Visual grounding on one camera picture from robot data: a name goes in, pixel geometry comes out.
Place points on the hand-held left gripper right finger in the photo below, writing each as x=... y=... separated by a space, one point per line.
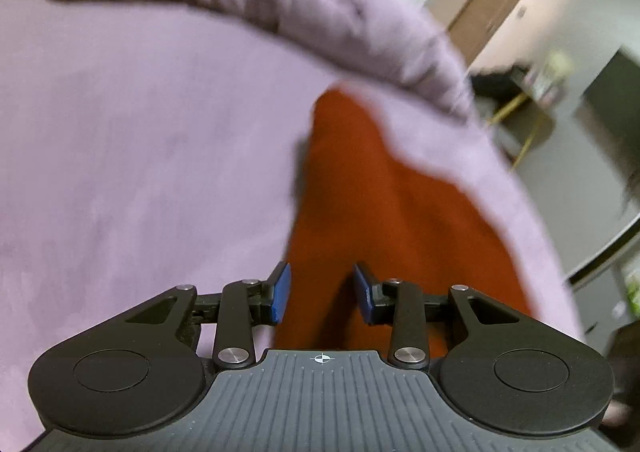
x=364 y=293

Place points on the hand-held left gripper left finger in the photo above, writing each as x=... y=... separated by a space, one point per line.
x=280 y=293

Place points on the rust red buttoned cardigan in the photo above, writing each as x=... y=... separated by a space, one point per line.
x=400 y=212

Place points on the purple bed sheet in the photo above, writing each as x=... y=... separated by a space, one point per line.
x=140 y=146

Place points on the black cloth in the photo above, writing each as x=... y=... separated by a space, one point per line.
x=495 y=81

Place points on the white table ornament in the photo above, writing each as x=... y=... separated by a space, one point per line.
x=559 y=66

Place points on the brown wooden door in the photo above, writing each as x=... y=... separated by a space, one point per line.
x=492 y=6

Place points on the gold frame side table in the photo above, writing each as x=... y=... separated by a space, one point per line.
x=525 y=124

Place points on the dark wall screen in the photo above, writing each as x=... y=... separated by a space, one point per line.
x=612 y=91

